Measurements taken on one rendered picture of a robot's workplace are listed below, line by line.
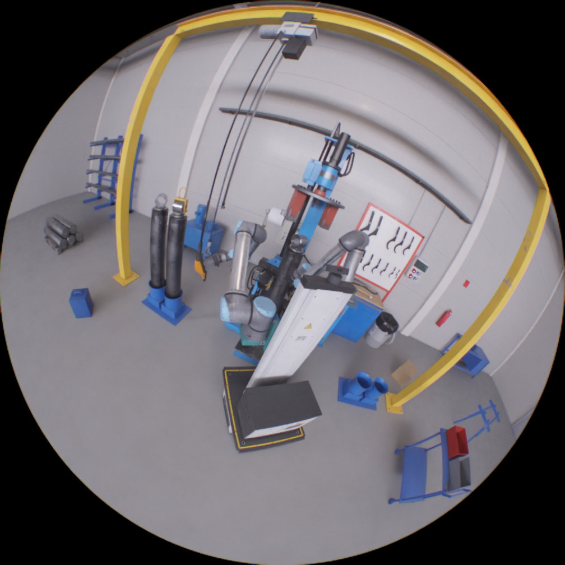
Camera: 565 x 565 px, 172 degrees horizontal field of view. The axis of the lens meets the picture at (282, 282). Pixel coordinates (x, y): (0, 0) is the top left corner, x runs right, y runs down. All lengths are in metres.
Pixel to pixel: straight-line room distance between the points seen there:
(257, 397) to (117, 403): 1.61
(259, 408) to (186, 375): 1.21
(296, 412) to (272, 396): 0.22
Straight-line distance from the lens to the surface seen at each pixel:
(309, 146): 4.10
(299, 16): 2.51
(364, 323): 3.59
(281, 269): 2.12
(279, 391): 1.55
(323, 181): 1.90
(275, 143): 4.26
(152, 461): 2.24
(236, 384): 2.06
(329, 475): 2.57
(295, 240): 2.10
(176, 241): 2.24
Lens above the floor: 2.18
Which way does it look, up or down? 30 degrees down
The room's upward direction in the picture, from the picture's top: 23 degrees clockwise
